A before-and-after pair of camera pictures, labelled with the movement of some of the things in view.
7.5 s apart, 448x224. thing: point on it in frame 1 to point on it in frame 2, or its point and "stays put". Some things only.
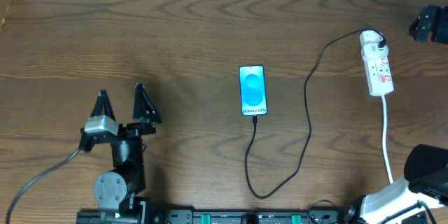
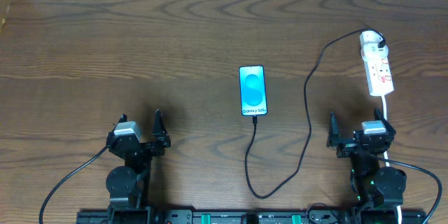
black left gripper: x=127 y=130 to x=141 y=145
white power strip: x=379 y=75 stays put
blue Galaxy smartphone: x=253 y=91 stays put
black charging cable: x=308 y=113 stays put
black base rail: x=217 y=216 stays put
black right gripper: x=426 y=23 to x=355 y=142
